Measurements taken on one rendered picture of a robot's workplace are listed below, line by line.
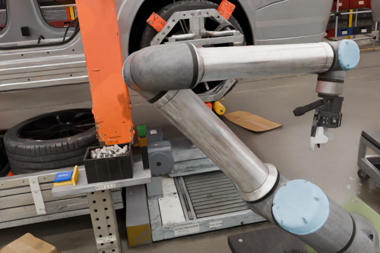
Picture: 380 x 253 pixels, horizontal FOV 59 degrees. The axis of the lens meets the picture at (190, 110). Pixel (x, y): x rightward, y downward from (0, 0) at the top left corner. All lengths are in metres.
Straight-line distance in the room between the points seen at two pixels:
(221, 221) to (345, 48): 1.15
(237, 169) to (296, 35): 1.47
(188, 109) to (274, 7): 1.45
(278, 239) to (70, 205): 1.10
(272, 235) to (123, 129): 0.82
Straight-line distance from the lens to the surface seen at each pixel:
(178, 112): 0.94
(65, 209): 1.97
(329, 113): 1.29
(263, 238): 1.40
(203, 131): 0.97
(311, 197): 0.99
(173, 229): 1.84
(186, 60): 0.79
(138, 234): 1.83
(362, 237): 1.13
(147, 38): 2.02
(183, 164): 2.21
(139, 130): 1.50
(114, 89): 1.60
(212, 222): 1.87
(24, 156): 2.03
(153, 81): 0.82
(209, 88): 2.16
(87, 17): 1.57
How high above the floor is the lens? 1.18
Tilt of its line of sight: 18 degrees down
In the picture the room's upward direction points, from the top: 4 degrees counter-clockwise
